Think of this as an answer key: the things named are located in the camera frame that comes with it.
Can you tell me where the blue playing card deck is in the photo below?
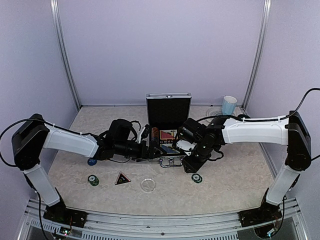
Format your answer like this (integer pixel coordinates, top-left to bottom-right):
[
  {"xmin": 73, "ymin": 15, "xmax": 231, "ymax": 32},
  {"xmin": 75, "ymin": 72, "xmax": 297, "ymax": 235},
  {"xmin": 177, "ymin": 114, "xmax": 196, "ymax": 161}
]
[{"xmin": 160, "ymin": 144, "xmax": 179, "ymax": 154}]

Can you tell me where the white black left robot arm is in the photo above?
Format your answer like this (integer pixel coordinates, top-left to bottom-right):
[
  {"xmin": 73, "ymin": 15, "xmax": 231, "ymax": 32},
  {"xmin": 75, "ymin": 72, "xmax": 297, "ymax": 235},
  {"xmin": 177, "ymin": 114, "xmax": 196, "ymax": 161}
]
[{"xmin": 10, "ymin": 113, "xmax": 167, "ymax": 228}]

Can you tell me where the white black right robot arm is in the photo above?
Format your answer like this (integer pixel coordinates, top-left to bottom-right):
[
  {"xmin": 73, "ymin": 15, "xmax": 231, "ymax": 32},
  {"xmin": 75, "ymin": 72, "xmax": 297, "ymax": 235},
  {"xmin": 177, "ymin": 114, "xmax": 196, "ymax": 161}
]
[{"xmin": 177, "ymin": 110, "xmax": 314, "ymax": 227}]

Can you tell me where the red dice row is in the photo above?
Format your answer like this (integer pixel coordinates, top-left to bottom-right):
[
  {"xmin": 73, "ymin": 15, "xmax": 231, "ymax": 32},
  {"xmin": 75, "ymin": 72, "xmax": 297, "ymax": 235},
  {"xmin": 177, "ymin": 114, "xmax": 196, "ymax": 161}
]
[{"xmin": 160, "ymin": 139, "xmax": 174, "ymax": 144}]

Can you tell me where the front aluminium rail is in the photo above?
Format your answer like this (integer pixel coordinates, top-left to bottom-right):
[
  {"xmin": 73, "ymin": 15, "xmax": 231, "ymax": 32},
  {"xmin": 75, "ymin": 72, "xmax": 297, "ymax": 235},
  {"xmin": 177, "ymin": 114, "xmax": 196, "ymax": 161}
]
[{"xmin": 24, "ymin": 211, "xmax": 301, "ymax": 240}]

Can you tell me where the black triangular dealer button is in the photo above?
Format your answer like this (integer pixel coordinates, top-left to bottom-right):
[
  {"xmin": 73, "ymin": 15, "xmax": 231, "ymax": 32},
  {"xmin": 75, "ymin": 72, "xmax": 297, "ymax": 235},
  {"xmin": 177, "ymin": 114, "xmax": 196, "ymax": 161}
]
[{"xmin": 115, "ymin": 171, "xmax": 131, "ymax": 186}]

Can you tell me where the blue small blind button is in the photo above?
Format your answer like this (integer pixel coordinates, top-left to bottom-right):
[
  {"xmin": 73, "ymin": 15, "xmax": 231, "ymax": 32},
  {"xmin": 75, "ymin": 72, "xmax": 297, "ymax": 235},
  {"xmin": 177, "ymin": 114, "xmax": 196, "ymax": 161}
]
[{"xmin": 87, "ymin": 158, "xmax": 98, "ymax": 166}]

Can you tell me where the clear round plastic lid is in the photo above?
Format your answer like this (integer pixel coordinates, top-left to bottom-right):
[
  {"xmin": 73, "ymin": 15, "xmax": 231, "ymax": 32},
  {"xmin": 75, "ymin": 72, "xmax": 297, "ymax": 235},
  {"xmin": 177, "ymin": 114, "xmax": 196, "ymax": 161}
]
[{"xmin": 140, "ymin": 178, "xmax": 156, "ymax": 193}]

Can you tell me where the left poker chip row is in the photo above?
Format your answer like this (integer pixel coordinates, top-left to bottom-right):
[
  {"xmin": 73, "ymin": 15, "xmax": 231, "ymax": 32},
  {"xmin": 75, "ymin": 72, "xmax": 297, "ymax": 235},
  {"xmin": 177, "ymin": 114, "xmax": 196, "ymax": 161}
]
[{"xmin": 150, "ymin": 127, "xmax": 159, "ymax": 145}]

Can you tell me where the white swirl plate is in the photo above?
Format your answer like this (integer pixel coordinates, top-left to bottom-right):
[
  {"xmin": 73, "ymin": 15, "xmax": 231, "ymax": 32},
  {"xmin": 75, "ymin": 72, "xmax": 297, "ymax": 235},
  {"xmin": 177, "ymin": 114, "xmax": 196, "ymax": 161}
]
[{"xmin": 206, "ymin": 107, "xmax": 223, "ymax": 117}]

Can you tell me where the right aluminium frame post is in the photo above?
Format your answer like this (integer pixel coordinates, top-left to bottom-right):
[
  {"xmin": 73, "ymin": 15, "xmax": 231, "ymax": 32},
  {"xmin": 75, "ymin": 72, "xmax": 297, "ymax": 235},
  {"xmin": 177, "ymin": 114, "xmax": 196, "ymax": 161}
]
[{"xmin": 241, "ymin": 0, "xmax": 272, "ymax": 111}]

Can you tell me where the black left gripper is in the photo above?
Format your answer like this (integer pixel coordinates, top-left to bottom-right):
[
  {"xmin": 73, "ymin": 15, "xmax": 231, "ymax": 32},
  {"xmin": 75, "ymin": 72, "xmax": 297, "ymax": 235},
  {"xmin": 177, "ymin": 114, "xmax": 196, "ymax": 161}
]
[{"xmin": 114, "ymin": 140, "xmax": 167, "ymax": 162}]

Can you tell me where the aluminium poker case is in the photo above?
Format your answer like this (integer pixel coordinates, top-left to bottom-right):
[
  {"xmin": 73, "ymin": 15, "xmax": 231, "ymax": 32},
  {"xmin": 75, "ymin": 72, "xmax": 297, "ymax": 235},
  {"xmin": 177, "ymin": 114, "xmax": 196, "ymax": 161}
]
[{"xmin": 146, "ymin": 92, "xmax": 192, "ymax": 168}]

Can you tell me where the light blue ribbed cup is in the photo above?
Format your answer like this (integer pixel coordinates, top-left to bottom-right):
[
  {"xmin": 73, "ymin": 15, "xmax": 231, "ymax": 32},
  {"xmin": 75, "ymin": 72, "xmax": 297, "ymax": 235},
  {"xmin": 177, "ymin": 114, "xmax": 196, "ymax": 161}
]
[{"xmin": 221, "ymin": 95, "xmax": 238, "ymax": 115}]

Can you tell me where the green chip stack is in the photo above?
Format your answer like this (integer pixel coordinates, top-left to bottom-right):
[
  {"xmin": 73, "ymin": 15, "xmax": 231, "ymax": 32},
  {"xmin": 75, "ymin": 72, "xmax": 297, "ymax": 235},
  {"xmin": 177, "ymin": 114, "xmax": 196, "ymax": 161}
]
[
  {"xmin": 191, "ymin": 173, "xmax": 203, "ymax": 184},
  {"xmin": 87, "ymin": 174, "xmax": 100, "ymax": 187}
]

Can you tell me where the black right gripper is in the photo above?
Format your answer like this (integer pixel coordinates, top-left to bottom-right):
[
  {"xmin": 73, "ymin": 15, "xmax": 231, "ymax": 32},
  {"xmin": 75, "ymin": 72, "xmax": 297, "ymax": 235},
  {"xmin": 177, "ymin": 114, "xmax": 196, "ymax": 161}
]
[{"xmin": 182, "ymin": 139, "xmax": 216, "ymax": 173}]

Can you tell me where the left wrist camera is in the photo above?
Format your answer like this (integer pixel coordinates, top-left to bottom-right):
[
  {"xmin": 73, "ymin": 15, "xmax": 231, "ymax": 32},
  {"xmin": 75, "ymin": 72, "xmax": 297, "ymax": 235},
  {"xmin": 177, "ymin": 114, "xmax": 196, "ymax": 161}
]
[{"xmin": 136, "ymin": 124, "xmax": 150, "ymax": 144}]

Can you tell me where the red playing card deck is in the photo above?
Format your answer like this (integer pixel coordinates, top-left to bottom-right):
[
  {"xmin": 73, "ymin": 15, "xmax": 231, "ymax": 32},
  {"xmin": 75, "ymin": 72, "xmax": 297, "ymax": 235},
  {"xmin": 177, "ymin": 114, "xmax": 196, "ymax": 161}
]
[{"xmin": 159, "ymin": 129, "xmax": 177, "ymax": 141}]

